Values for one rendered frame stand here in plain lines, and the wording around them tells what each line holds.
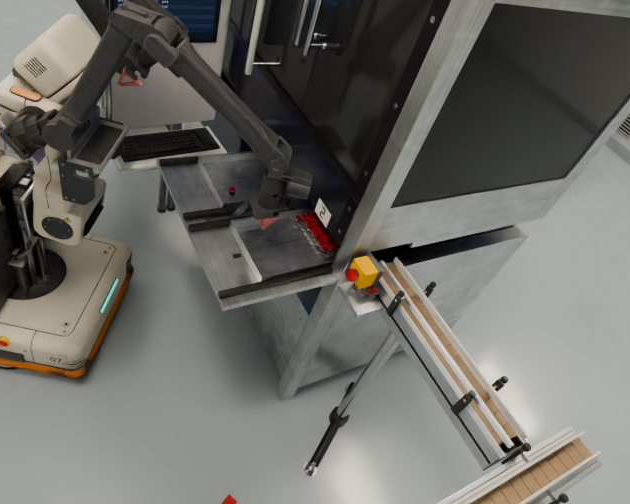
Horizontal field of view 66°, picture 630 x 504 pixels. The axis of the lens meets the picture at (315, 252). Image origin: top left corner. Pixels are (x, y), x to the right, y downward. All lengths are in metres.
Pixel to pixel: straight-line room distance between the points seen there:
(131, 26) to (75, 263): 1.38
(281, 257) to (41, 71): 0.85
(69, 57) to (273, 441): 1.64
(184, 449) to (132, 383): 0.37
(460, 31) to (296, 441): 1.75
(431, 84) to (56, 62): 0.94
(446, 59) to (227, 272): 0.88
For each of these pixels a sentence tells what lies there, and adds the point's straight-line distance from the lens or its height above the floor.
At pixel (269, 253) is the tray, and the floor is 0.88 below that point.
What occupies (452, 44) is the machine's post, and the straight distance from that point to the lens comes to 1.18.
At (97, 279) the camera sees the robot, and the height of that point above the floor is 0.28.
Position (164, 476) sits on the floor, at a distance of 2.17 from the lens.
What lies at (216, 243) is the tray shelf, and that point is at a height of 0.88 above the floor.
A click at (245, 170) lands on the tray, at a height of 0.88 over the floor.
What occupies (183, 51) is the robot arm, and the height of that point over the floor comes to 1.54.
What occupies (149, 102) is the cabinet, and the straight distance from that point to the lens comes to 2.15.
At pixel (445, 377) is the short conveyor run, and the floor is 0.93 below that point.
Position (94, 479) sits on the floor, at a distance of 2.18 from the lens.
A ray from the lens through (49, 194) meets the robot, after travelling 1.78.
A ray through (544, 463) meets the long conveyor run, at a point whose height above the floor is 0.93.
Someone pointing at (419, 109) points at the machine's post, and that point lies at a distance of 1.24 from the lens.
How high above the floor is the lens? 2.07
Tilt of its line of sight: 44 degrees down
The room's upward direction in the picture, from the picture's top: 22 degrees clockwise
